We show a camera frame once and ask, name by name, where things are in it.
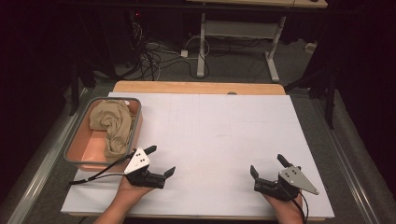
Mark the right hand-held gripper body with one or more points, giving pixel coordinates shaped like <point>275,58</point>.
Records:
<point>294,179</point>

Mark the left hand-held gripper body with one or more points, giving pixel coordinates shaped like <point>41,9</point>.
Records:
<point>137,162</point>

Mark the tan cloth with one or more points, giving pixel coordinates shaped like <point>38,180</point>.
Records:
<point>113,124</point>

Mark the orange plastic bin grey rim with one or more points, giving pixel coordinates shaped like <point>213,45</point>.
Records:
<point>87,149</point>

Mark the person's right hand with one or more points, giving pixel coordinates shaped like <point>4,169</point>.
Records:
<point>288,207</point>

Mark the person's left hand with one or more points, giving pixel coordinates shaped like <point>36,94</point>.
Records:
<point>130,192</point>

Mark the white table cover board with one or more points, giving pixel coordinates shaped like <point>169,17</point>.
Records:
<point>218,140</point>

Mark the black metal stand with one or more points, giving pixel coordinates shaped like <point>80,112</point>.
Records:
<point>328,99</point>

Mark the white power adapter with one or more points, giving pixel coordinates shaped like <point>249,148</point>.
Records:
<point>184,53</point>

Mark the white power strip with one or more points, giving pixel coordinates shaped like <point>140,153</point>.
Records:
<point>311,46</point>

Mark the light wooden desk top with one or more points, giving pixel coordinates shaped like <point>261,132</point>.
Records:
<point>264,3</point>

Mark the grey metal floor rail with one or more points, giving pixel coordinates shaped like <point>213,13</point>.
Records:
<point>40,165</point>
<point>345,161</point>

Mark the white metal desk frame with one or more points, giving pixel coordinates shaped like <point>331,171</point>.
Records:
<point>239,29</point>

